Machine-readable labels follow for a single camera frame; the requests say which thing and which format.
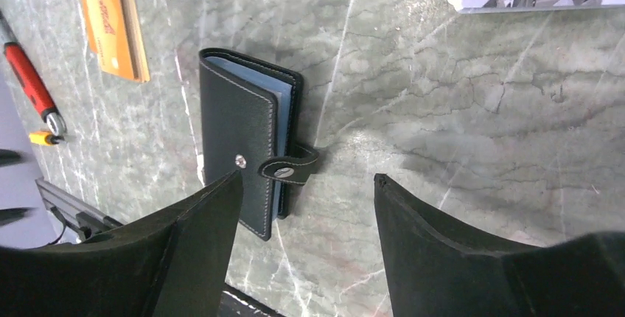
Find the gold card stack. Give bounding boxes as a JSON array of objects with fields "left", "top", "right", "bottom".
[{"left": 81, "top": 0, "right": 150, "bottom": 83}]

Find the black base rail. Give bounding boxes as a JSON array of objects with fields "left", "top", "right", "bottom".
[{"left": 36, "top": 174, "right": 276, "bottom": 316}]

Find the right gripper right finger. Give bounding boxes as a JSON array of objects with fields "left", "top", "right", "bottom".
[{"left": 374, "top": 174, "right": 624, "bottom": 316}]

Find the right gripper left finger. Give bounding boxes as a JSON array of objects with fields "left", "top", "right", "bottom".
[{"left": 1, "top": 172, "right": 243, "bottom": 316}]

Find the black leather card holder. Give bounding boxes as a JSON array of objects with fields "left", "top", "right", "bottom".
[{"left": 198, "top": 48, "right": 319, "bottom": 241}]

